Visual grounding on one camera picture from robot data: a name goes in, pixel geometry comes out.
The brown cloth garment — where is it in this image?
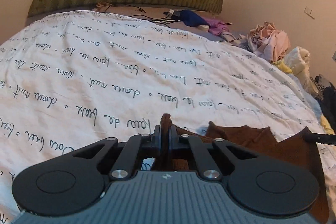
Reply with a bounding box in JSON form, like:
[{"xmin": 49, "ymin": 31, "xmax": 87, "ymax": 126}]
[{"xmin": 153, "ymin": 113, "xmax": 330, "ymax": 224}]

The dark clothes pile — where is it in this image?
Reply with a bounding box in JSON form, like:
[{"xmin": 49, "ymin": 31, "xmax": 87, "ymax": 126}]
[{"xmin": 313, "ymin": 75, "xmax": 335, "ymax": 131}]

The peach pink clothes pile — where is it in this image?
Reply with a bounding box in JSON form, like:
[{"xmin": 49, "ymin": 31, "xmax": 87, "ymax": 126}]
[{"xmin": 247, "ymin": 22, "xmax": 291, "ymax": 63}]

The cream yellow blanket pile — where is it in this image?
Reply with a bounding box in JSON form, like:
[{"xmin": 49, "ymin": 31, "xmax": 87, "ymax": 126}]
[{"xmin": 283, "ymin": 47, "xmax": 318, "ymax": 96}]

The yellow cloth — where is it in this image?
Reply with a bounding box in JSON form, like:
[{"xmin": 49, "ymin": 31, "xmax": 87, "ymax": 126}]
[{"xmin": 272, "ymin": 60, "xmax": 293, "ymax": 74}]

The white script-print bed cover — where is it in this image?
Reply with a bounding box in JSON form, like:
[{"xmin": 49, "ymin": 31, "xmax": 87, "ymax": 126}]
[{"xmin": 1, "ymin": 11, "xmax": 323, "ymax": 223}]

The purple pink garment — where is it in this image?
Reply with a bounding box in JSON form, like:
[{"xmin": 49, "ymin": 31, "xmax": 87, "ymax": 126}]
[{"xmin": 203, "ymin": 18, "xmax": 230, "ymax": 36}]

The blue garment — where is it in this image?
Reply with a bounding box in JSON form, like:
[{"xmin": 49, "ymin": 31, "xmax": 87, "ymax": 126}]
[{"xmin": 179, "ymin": 10, "xmax": 209, "ymax": 27}]

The wall switch plate right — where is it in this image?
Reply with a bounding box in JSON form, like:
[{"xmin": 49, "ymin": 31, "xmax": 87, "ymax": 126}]
[{"xmin": 303, "ymin": 6, "xmax": 315, "ymax": 20}]

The black cable on bed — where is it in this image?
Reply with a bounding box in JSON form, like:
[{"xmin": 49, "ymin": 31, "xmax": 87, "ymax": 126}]
[{"xmin": 110, "ymin": 3, "xmax": 182, "ymax": 24}]

